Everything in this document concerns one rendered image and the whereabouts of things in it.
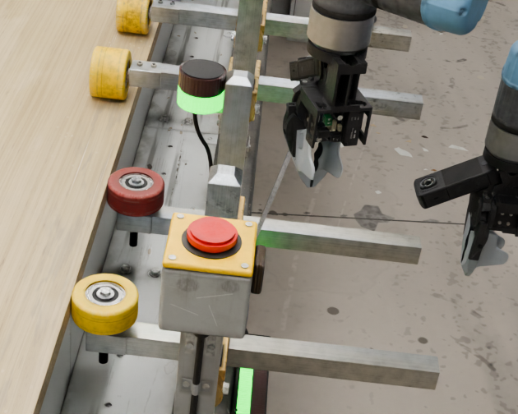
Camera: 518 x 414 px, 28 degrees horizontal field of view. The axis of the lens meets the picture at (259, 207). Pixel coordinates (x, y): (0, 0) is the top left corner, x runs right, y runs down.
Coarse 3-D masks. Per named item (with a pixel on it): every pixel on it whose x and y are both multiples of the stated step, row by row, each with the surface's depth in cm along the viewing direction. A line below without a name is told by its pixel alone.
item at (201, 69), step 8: (184, 64) 130; (192, 64) 130; (200, 64) 131; (208, 64) 131; (216, 64) 131; (184, 72) 128; (192, 72) 129; (200, 72) 129; (208, 72) 129; (216, 72) 129; (200, 96) 129; (216, 112) 131; (200, 136) 135; (208, 152) 136; (208, 160) 137
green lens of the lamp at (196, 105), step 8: (184, 96) 129; (192, 96) 129; (216, 96) 130; (184, 104) 130; (192, 104) 129; (200, 104) 129; (208, 104) 129; (216, 104) 130; (192, 112) 130; (200, 112) 130; (208, 112) 130
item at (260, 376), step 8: (256, 376) 144; (264, 376) 144; (256, 384) 143; (264, 384) 143; (256, 392) 142; (264, 392) 142; (256, 400) 140; (264, 400) 140; (256, 408) 139; (264, 408) 139
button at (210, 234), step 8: (192, 224) 81; (200, 224) 81; (208, 224) 81; (216, 224) 81; (224, 224) 82; (232, 224) 82; (192, 232) 80; (200, 232) 80; (208, 232) 80; (216, 232) 81; (224, 232) 81; (232, 232) 81; (192, 240) 80; (200, 240) 80; (208, 240) 80; (216, 240) 80; (224, 240) 80; (232, 240) 80; (200, 248) 80; (208, 248) 79; (216, 248) 80; (224, 248) 80
